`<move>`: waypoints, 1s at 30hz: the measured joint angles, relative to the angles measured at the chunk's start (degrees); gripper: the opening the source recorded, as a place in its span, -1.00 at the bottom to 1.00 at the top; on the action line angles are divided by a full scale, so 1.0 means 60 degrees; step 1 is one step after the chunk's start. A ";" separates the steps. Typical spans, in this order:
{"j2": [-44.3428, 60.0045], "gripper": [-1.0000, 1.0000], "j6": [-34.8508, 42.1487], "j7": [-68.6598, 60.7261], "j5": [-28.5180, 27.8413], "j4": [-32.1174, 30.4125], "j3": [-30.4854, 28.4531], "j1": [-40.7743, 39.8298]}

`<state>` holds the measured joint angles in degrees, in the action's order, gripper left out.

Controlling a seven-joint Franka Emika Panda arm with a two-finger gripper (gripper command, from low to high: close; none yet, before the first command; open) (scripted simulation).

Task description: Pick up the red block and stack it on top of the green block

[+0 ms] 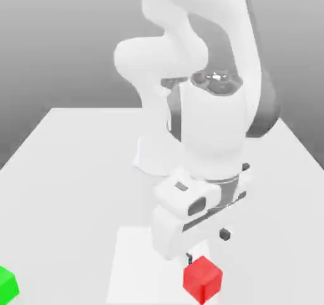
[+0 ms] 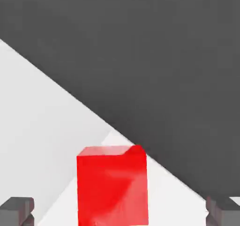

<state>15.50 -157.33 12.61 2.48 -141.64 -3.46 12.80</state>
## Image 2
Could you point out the small red cube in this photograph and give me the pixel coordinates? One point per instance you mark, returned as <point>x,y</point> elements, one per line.
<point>112,188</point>

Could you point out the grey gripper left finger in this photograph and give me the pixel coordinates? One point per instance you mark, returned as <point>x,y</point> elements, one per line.
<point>15,211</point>

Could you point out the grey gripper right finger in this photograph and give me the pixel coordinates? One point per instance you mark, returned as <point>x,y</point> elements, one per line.
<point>225,212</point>

